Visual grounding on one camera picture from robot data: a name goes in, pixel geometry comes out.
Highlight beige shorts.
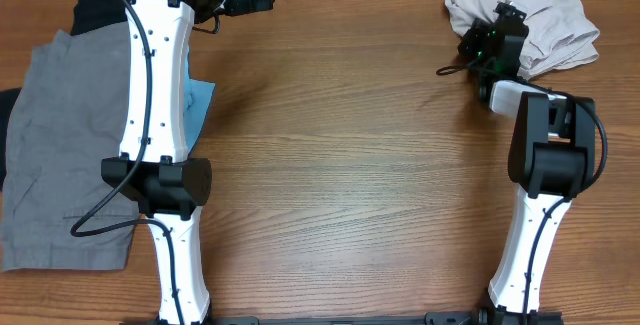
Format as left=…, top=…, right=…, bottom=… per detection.
left=444, top=0, right=600, bottom=79

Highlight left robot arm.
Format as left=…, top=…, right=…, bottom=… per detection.
left=101, top=0, right=275, bottom=324

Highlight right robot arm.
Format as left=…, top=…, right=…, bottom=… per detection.
left=458, top=2, right=608, bottom=324

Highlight light blue garment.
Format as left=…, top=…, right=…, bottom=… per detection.
left=183, top=50, right=216, bottom=152

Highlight black garment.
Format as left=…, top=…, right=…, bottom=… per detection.
left=1, top=0, right=126, bottom=183

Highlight grey shorts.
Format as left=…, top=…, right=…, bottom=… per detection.
left=1, top=23, right=132, bottom=271

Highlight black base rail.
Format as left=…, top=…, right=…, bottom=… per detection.
left=213, top=309, right=564, bottom=325

